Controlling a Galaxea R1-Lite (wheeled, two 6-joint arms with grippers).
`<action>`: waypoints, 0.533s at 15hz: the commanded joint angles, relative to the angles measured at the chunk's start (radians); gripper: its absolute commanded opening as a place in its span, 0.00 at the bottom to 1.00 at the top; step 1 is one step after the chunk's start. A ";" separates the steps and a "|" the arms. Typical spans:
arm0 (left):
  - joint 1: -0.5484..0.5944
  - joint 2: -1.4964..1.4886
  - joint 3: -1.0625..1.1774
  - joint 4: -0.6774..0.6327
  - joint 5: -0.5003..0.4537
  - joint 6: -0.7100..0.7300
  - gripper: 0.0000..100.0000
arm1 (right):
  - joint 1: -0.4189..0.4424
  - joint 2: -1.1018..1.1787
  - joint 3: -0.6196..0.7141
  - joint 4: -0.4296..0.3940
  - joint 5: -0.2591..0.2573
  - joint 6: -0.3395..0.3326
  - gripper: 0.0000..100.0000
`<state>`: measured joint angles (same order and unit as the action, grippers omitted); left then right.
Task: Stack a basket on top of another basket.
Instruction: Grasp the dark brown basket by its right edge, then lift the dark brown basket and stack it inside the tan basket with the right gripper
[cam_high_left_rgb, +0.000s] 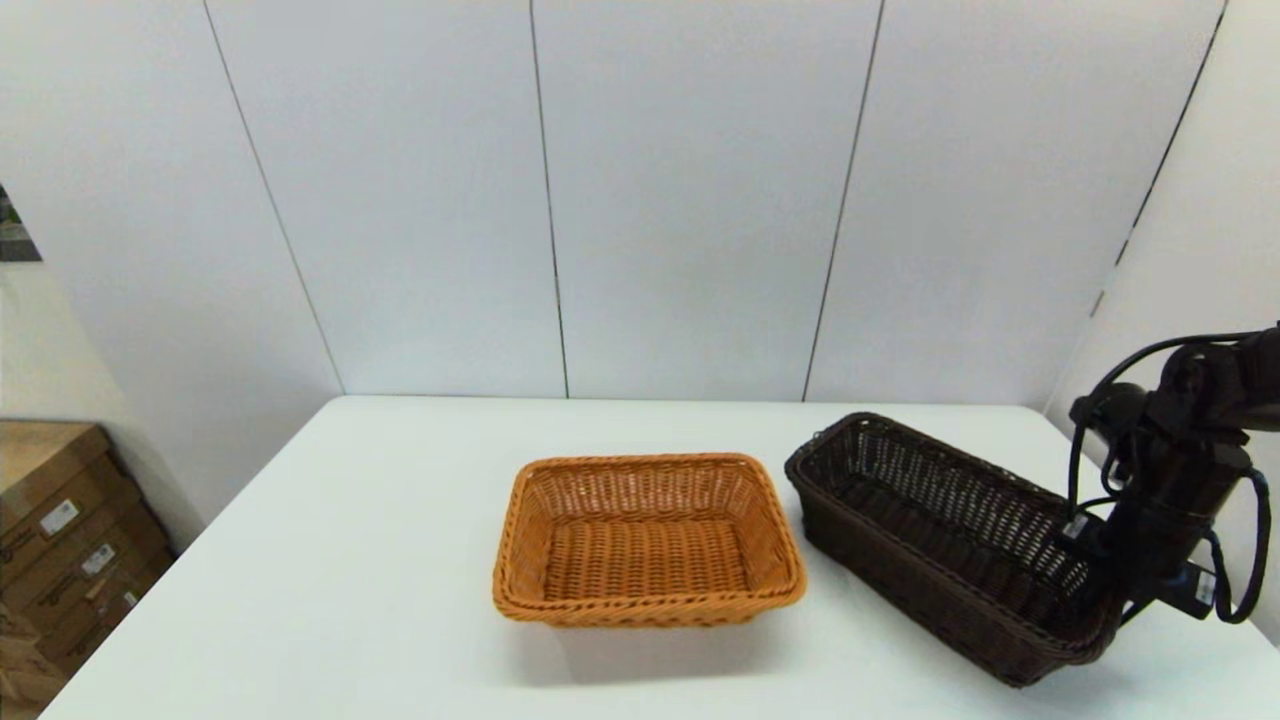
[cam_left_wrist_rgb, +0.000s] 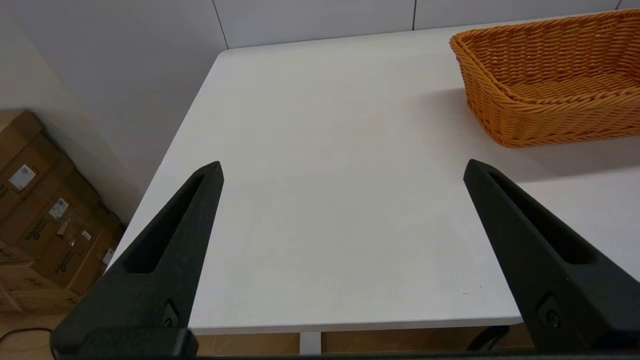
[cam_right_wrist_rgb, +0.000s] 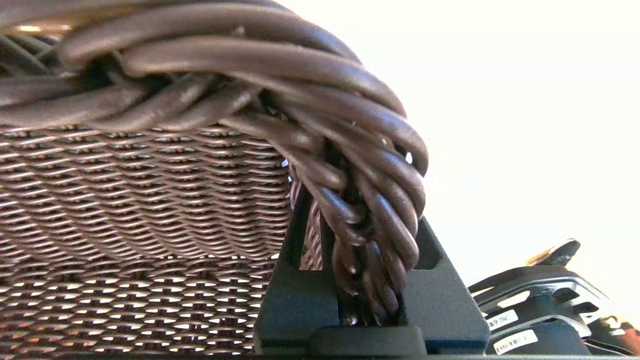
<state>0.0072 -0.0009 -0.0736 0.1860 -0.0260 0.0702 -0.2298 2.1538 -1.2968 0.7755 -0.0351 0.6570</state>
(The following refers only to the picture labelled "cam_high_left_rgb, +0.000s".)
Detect dark brown wicker basket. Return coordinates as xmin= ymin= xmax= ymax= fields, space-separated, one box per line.
xmin=783 ymin=411 xmax=1136 ymax=689

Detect orange wicker basket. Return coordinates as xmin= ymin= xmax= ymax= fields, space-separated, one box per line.
xmin=490 ymin=452 xmax=809 ymax=629

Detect brown labelled cardboard box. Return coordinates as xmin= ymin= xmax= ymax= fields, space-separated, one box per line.
xmin=0 ymin=560 xmax=179 ymax=681
xmin=0 ymin=505 xmax=171 ymax=611
xmin=0 ymin=420 xmax=146 ymax=561

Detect small brown cardboard box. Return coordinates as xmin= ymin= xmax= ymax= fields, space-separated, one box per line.
xmin=0 ymin=610 xmax=71 ymax=716

